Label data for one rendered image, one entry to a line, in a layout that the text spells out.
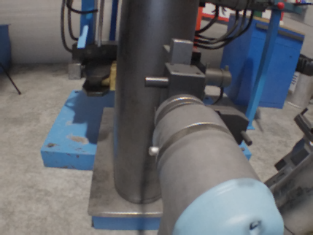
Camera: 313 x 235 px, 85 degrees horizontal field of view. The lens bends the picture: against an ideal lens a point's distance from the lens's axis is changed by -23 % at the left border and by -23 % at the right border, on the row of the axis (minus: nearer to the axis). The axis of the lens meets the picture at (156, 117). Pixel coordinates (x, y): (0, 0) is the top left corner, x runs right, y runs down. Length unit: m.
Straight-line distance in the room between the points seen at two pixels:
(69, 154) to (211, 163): 1.01
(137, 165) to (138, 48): 0.36
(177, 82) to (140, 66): 0.27
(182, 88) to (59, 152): 0.94
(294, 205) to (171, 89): 0.21
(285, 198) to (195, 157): 0.13
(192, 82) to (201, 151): 0.13
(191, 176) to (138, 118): 0.44
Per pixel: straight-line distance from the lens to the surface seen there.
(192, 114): 0.22
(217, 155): 0.17
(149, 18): 0.51
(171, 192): 0.17
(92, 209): 0.83
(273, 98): 2.55
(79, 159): 1.14
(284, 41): 2.39
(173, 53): 0.31
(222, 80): 1.24
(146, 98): 0.56
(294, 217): 0.26
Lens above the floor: 0.82
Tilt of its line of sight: 29 degrees down
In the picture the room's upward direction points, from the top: 7 degrees clockwise
